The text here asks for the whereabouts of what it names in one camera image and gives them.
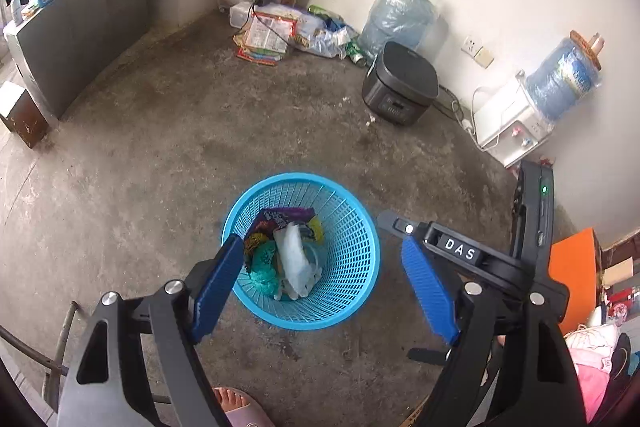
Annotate green bag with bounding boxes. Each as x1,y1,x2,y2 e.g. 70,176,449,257
250,241,280,297

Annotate purple noodle wrapper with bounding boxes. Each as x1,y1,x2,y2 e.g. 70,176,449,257
244,207,316,258

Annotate white tissue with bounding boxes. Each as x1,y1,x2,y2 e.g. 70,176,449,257
274,223,328,301

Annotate yellow snack wrapper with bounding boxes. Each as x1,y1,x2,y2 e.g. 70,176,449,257
307,216,323,243

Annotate blue plastic trash basket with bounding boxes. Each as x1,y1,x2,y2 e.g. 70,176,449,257
222,172,381,331

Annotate person's foot in pink slipper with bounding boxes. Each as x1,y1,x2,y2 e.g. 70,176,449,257
214,387,274,427

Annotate white water dispenser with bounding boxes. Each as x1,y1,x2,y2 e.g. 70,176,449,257
473,101,553,169

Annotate black rice cooker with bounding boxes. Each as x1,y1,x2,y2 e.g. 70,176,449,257
361,41,439,126

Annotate blue water jug on dispenser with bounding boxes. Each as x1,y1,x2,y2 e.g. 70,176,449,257
524,30,604,124

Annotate pile of papers and bags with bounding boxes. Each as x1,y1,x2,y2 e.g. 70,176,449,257
228,1,367,67

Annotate empty blue water jug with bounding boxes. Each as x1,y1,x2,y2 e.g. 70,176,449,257
358,0,437,62

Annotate grey cabinet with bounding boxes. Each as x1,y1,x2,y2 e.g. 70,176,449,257
3,0,150,117

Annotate white wall socket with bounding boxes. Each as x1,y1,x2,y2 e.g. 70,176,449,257
461,36,495,69

